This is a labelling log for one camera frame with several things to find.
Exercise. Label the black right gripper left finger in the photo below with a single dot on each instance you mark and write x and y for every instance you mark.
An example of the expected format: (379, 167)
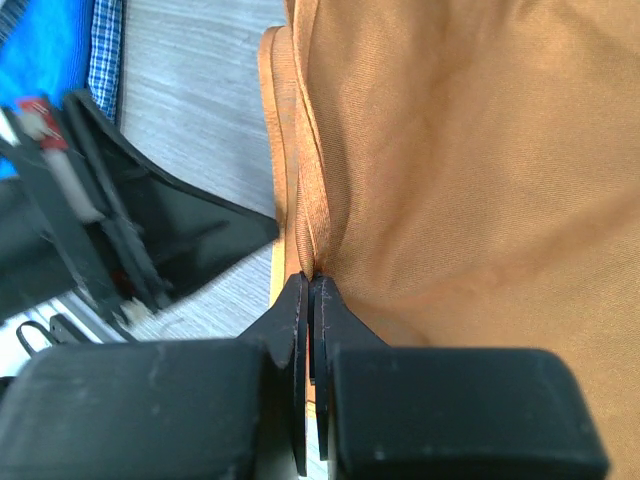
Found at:
(230, 408)

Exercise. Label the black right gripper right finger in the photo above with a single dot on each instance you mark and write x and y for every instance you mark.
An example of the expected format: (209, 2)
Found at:
(387, 412)

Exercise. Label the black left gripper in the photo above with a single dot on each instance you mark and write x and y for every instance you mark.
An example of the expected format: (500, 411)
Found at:
(87, 211)

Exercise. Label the orange satin napkin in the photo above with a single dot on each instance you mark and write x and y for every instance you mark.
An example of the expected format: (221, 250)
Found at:
(468, 174)

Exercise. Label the blue checkered cloth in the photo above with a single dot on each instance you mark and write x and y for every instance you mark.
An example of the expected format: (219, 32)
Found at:
(105, 55)

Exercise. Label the blue towel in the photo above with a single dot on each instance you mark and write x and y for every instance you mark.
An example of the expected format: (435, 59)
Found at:
(45, 48)

